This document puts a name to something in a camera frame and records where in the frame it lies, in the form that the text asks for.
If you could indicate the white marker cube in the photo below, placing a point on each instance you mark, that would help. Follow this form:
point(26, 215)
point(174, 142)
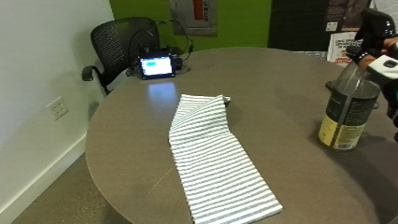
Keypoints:
point(383, 69)

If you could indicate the black yellow canister clear lid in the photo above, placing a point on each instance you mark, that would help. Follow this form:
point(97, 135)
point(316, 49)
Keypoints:
point(347, 118)

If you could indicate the white printed sign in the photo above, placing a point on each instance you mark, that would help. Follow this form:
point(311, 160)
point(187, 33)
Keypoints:
point(342, 46)

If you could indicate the the person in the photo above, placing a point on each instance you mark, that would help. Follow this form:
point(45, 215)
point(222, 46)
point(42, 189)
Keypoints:
point(374, 26)

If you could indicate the dark tall cabinet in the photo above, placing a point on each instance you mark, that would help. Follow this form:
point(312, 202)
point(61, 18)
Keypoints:
point(298, 25)

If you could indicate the grey white striped cloth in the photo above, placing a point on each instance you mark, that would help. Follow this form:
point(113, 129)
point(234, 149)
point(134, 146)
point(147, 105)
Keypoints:
point(215, 161)

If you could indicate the small black screen device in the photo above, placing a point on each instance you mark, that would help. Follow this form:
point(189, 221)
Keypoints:
point(155, 66)

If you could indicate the thin white thread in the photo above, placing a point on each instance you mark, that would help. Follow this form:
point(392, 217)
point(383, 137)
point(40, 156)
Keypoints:
point(161, 180)

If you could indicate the black mesh office chair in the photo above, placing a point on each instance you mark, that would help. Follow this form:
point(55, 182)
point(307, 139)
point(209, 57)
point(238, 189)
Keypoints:
point(117, 37)

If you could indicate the grey framed wall cabinet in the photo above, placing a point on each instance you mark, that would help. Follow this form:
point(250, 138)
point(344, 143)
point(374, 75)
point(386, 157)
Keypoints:
point(194, 15)

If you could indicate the white wall outlet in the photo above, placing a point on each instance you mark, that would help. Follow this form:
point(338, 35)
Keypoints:
point(57, 108)

